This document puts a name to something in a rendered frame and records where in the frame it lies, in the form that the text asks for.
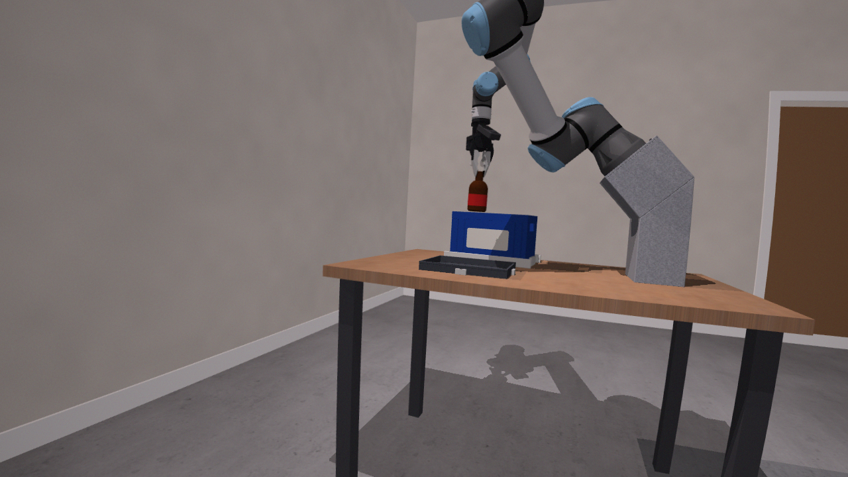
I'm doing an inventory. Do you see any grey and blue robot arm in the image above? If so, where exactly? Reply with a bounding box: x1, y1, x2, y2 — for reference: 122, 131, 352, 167
462, 0, 646, 176

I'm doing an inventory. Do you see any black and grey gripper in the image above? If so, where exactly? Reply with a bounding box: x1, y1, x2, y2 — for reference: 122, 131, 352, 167
466, 118, 494, 178

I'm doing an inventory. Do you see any blue plastic crate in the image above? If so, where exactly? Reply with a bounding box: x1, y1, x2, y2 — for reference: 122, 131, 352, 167
450, 211, 537, 259

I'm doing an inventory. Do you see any brown glass bottle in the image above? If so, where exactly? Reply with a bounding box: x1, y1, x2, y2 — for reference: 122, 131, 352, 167
467, 171, 488, 212

